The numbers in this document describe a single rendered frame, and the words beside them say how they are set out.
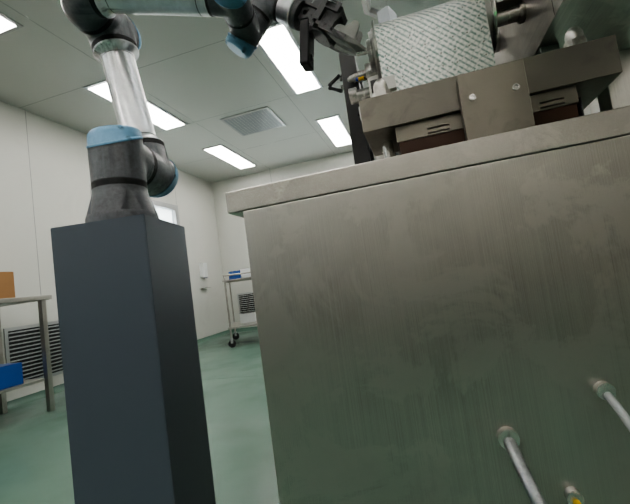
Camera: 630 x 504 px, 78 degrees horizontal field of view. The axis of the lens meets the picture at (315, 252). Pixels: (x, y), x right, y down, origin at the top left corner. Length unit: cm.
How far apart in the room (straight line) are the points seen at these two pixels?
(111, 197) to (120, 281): 19
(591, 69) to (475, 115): 18
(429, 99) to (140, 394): 76
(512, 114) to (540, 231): 19
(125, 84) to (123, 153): 28
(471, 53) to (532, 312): 59
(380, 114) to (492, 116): 18
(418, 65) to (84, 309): 87
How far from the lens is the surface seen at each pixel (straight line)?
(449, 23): 103
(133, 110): 117
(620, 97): 116
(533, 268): 64
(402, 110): 74
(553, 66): 78
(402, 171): 64
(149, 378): 86
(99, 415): 92
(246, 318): 578
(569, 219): 66
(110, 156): 97
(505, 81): 74
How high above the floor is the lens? 72
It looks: 4 degrees up
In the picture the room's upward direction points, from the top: 8 degrees counter-clockwise
